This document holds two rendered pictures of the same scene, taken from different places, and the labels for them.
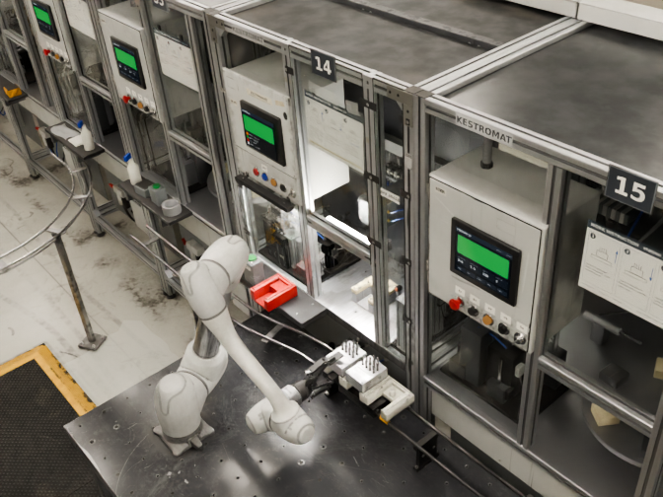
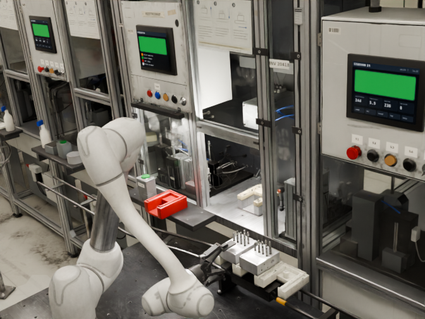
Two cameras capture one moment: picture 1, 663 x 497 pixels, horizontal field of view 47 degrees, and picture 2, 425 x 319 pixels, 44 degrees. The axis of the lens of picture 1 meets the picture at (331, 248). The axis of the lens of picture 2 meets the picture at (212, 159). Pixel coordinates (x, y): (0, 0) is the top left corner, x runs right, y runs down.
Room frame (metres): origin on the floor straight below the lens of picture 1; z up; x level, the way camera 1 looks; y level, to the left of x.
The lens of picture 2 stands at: (0.33, 0.17, 2.04)
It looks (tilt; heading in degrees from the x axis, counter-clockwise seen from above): 22 degrees down; 356
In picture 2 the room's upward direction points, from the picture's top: 5 degrees counter-clockwise
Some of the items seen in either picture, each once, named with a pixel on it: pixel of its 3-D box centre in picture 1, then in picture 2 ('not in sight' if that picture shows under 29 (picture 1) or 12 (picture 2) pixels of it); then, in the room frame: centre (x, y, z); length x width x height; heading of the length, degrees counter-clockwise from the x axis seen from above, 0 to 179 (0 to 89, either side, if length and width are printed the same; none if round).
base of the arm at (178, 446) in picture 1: (184, 430); not in sight; (2.01, 0.62, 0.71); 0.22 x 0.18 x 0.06; 38
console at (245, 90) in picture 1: (284, 126); (174, 50); (2.74, 0.15, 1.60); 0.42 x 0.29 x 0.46; 38
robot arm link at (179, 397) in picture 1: (177, 400); (72, 294); (2.04, 0.63, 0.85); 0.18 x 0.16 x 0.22; 156
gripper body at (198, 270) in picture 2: (305, 387); (200, 273); (2.00, 0.14, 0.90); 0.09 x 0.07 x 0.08; 128
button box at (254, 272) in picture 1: (255, 268); (148, 187); (2.66, 0.34, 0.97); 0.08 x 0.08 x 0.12; 38
